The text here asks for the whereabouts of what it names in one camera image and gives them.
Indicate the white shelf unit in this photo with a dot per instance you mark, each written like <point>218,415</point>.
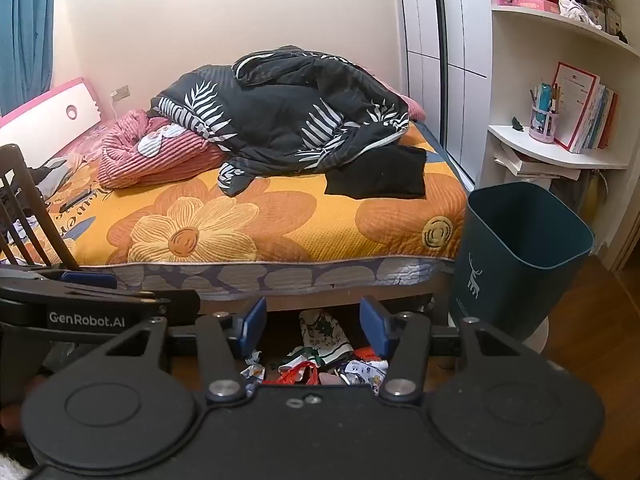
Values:
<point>560,152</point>

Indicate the blue curtain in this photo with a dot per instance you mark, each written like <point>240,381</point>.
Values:
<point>25,35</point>

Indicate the black garment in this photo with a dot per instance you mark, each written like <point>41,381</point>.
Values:
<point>380,175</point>

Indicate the white sliding-door wardrobe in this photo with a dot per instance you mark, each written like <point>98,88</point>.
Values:
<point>470,35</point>

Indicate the dark leaf-print duvet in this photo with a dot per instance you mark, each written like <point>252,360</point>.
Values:
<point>280,110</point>

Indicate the stack of papers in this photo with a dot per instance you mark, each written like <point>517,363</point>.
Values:
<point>530,165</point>

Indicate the dark wooden chair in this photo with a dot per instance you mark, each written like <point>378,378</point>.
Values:
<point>50,222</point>

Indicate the grey cloth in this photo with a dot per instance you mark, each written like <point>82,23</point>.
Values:
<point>57,175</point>

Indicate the pink pen holder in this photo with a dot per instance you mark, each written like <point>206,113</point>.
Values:
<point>542,127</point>

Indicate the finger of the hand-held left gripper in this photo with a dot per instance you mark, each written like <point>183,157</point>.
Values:
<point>90,280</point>

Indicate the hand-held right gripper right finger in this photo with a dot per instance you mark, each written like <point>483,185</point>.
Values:
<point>372,325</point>

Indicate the pile of wrappers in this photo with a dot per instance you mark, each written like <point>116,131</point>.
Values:
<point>297,375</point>

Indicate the white round base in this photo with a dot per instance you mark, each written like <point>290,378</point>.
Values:
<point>537,337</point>

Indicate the wall socket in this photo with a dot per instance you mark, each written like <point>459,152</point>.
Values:
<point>121,93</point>

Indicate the dark teal trash bin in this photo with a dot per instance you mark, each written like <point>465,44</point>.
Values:
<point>500,270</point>

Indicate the bunch of pens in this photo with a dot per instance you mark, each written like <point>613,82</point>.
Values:
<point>545,95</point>

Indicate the pink and white headboard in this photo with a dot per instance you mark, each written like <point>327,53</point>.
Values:
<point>40,120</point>

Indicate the grey plastic jug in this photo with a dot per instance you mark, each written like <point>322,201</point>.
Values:
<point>570,190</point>

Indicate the row of books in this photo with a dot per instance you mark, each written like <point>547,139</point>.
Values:
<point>595,115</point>

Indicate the small green figure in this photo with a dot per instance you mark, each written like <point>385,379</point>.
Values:
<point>517,124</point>

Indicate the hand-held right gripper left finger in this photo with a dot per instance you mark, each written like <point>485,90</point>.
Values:
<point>254,322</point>

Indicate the white crumpled cloth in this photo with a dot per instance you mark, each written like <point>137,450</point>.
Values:
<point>580,12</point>

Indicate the white green printed paper bag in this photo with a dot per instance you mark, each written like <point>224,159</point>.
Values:
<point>322,332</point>

